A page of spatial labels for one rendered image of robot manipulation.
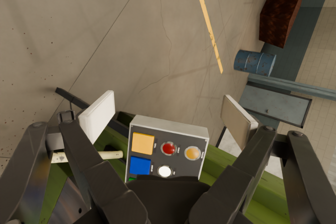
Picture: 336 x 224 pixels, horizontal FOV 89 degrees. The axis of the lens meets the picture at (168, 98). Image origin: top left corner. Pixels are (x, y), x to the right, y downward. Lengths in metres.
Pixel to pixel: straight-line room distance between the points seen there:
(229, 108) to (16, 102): 1.39
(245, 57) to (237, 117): 4.87
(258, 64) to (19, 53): 4.60
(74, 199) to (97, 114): 1.07
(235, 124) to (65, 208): 1.20
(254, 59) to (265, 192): 3.98
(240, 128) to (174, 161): 0.51
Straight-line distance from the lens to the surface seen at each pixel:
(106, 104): 0.19
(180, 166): 0.67
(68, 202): 1.27
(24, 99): 1.48
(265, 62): 4.93
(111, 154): 1.14
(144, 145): 0.63
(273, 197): 1.37
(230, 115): 0.19
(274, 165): 6.16
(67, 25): 1.49
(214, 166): 1.38
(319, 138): 7.19
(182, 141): 0.61
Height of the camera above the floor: 1.36
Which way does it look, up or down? 32 degrees down
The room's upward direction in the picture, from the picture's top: 111 degrees clockwise
